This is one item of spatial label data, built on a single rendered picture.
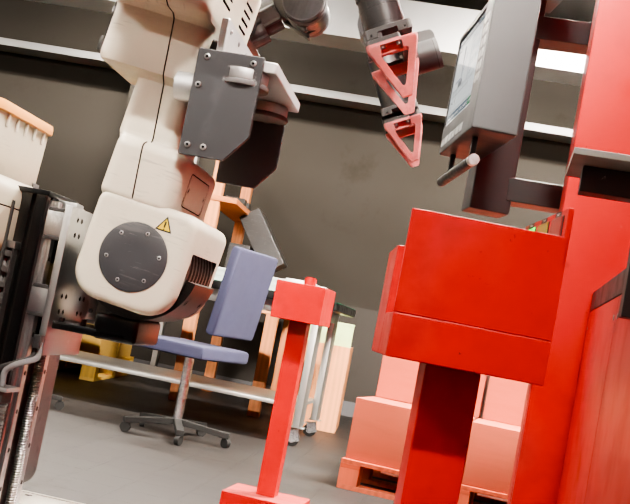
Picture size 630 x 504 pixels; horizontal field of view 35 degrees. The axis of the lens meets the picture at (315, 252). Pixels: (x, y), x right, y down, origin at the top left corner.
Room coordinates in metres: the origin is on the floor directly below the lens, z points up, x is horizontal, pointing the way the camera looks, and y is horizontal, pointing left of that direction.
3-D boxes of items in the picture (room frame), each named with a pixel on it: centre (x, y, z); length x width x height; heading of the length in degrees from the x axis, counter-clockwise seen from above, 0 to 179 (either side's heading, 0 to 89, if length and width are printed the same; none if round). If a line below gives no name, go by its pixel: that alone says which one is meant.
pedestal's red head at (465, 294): (1.10, -0.17, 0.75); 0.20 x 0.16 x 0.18; 0
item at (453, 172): (2.80, -0.35, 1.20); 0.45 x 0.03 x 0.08; 3
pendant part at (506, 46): (2.74, -0.37, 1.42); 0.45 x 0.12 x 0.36; 3
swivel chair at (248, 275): (5.12, 0.50, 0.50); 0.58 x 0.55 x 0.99; 82
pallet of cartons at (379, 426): (4.74, -0.89, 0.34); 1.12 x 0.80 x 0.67; 81
